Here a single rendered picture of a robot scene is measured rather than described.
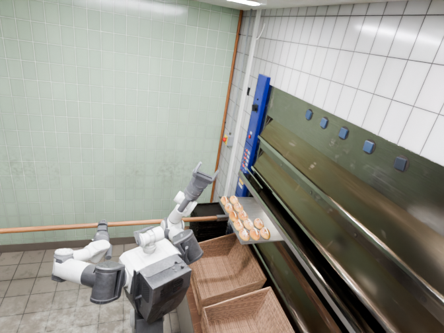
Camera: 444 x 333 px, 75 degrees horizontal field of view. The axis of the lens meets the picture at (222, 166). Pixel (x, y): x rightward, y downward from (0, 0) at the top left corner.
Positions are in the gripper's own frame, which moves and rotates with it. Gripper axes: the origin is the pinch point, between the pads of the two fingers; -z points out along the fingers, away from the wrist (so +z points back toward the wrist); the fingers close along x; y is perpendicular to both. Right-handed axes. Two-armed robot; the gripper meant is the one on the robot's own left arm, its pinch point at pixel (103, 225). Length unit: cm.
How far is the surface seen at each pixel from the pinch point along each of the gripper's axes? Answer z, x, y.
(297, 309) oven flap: 60, 23, 112
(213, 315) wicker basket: 32, 55, 71
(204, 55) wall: -122, -99, 80
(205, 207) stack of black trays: -61, 29, 83
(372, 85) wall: 55, -108, 113
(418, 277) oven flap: 109, -53, 110
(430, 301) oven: 113, -46, 114
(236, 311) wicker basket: 32, 54, 88
